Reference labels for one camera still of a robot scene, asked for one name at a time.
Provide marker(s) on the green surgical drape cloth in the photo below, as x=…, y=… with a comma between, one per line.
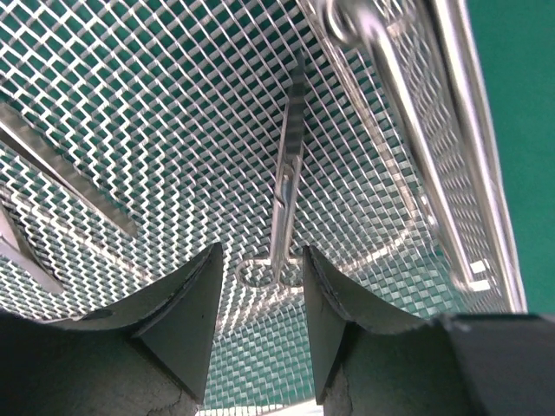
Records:
x=514, y=41

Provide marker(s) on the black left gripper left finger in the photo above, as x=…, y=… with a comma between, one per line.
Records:
x=147, y=354

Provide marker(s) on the steel mesh instrument tray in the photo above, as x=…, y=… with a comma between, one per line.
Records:
x=174, y=111

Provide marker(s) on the small steel scissors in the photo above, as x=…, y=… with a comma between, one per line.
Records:
x=289, y=166

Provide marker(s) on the steel tweezers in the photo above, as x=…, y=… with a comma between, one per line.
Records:
x=24, y=140
x=15, y=247

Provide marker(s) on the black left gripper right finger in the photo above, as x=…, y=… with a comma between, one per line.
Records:
x=371, y=358

